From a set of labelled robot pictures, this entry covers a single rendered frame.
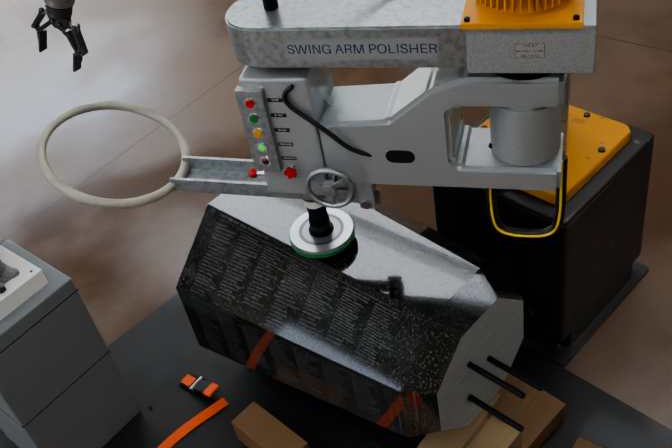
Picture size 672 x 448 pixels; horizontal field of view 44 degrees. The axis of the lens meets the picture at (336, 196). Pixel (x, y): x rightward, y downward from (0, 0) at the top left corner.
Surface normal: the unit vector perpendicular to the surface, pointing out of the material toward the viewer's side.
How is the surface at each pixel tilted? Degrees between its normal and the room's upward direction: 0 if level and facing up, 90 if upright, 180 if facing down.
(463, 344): 90
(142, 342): 0
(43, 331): 90
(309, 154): 90
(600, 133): 0
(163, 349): 0
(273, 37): 90
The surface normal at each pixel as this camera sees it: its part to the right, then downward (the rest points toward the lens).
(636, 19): -0.15, -0.75
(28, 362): 0.77, 0.32
